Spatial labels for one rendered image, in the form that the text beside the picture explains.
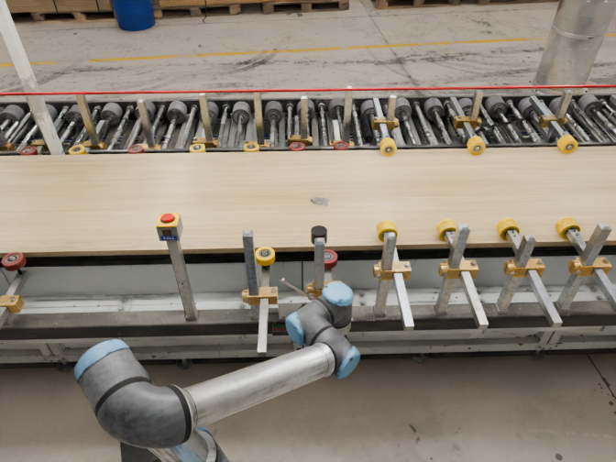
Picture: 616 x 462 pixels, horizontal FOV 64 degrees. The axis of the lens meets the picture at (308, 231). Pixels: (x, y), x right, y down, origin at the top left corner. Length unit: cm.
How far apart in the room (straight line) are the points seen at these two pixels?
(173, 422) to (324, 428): 159
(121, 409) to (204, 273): 121
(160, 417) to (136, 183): 161
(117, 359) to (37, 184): 168
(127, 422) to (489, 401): 206
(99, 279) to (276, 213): 81
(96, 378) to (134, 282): 123
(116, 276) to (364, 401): 134
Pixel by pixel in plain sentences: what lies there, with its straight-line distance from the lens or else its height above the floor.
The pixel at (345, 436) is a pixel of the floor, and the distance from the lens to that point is 254.
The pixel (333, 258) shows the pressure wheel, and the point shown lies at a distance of 195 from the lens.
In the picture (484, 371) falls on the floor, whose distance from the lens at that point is 286.
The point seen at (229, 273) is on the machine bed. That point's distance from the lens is 215.
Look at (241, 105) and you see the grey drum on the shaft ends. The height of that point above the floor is 86.
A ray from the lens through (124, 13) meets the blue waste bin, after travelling 705.
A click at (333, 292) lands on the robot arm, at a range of 145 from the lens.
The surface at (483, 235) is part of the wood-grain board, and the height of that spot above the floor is 90.
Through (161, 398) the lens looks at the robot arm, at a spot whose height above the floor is 142.
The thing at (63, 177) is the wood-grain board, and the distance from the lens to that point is 265.
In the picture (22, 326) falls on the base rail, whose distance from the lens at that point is 229.
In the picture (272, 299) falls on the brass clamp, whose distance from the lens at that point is 191.
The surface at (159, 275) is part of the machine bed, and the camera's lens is 221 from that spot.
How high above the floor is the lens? 229
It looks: 42 degrees down
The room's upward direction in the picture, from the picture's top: straight up
